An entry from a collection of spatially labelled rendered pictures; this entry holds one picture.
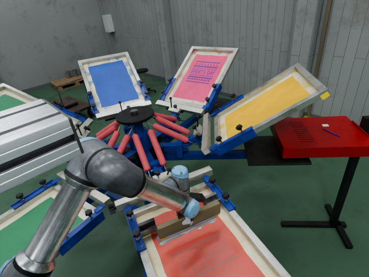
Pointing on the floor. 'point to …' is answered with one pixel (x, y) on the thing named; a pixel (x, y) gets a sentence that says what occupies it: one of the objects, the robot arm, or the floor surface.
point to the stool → (144, 78)
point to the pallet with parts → (68, 79)
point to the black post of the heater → (334, 222)
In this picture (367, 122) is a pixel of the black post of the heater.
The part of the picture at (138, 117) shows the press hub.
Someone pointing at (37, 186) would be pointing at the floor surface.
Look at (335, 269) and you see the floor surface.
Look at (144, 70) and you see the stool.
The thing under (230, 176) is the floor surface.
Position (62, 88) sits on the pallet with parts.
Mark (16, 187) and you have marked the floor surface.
